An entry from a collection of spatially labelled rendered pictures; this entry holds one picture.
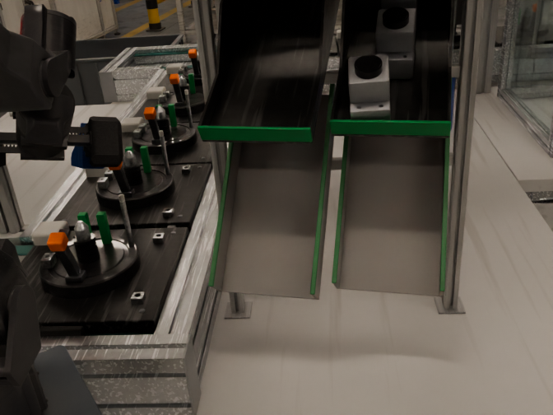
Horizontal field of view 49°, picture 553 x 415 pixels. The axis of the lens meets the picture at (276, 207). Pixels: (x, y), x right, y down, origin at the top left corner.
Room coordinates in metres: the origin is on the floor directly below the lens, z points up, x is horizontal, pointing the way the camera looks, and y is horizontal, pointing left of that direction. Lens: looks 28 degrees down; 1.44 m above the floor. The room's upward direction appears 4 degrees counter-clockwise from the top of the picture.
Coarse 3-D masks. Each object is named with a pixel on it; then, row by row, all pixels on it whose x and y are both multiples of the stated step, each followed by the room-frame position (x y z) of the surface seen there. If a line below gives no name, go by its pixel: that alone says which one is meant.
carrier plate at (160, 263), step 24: (144, 240) 0.83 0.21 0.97; (168, 240) 0.82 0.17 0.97; (24, 264) 0.78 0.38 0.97; (144, 264) 0.76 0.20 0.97; (168, 264) 0.75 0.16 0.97; (120, 288) 0.70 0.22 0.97; (144, 288) 0.69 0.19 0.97; (168, 288) 0.70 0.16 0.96; (48, 312) 0.66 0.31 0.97; (72, 312) 0.65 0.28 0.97; (96, 312) 0.65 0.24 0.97; (120, 312) 0.64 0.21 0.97; (144, 312) 0.64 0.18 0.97
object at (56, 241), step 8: (56, 232) 0.68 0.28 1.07; (64, 232) 0.70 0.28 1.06; (48, 240) 0.67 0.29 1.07; (56, 240) 0.67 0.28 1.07; (64, 240) 0.67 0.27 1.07; (56, 248) 0.67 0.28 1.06; (64, 248) 0.67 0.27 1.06; (64, 256) 0.68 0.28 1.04; (72, 256) 0.69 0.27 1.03; (64, 264) 0.69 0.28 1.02; (72, 264) 0.69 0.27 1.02; (72, 272) 0.69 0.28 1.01; (80, 272) 0.70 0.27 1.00
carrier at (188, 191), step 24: (144, 168) 1.04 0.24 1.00; (168, 168) 1.03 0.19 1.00; (192, 168) 1.10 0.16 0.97; (96, 192) 0.98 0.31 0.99; (120, 192) 0.95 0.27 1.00; (144, 192) 0.96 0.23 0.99; (168, 192) 0.98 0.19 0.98; (192, 192) 0.99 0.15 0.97; (72, 216) 0.93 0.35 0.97; (120, 216) 0.92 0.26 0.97; (144, 216) 0.91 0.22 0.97; (192, 216) 0.90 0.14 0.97
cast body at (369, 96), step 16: (352, 64) 0.66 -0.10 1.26; (368, 64) 0.64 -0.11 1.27; (384, 64) 0.65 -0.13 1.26; (352, 80) 0.64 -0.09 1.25; (368, 80) 0.64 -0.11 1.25; (384, 80) 0.63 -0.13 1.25; (352, 96) 0.64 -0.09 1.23; (368, 96) 0.64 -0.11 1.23; (384, 96) 0.64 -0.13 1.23; (352, 112) 0.64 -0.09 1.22; (368, 112) 0.64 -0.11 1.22; (384, 112) 0.63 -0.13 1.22
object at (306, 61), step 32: (224, 0) 0.79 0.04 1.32; (256, 0) 0.90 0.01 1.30; (288, 0) 0.89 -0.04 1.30; (320, 0) 0.87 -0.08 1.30; (224, 32) 0.77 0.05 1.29; (256, 32) 0.83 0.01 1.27; (288, 32) 0.82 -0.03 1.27; (320, 32) 0.73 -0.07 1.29; (224, 64) 0.76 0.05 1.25; (256, 64) 0.77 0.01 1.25; (288, 64) 0.76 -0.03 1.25; (320, 64) 0.71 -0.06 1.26; (224, 96) 0.73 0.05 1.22; (256, 96) 0.72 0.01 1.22; (288, 96) 0.71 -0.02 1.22; (320, 96) 0.69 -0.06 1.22; (224, 128) 0.65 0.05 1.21; (256, 128) 0.64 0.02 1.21; (288, 128) 0.63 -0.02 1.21
